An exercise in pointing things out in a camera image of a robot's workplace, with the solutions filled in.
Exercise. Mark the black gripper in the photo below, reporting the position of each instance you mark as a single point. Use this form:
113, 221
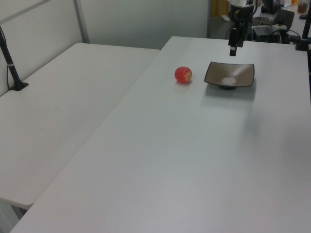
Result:
240, 14

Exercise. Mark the red apple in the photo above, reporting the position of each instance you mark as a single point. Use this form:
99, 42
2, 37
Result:
182, 74

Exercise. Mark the square brown ceramic plate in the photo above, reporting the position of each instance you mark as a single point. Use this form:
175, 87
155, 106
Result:
239, 71

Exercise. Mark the grey laptop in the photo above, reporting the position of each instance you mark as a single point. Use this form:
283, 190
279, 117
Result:
263, 30

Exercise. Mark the yellow board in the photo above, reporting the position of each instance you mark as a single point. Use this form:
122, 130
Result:
219, 7

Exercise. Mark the brown glass jar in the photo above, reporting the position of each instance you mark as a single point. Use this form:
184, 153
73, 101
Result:
302, 7

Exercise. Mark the black camera stand clamp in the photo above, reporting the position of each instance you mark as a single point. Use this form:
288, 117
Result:
303, 38

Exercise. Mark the grey partition post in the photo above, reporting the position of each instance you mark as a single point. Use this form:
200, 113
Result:
81, 20

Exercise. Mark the black camera stand with white band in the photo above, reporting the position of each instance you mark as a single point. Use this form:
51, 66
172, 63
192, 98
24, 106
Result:
9, 61

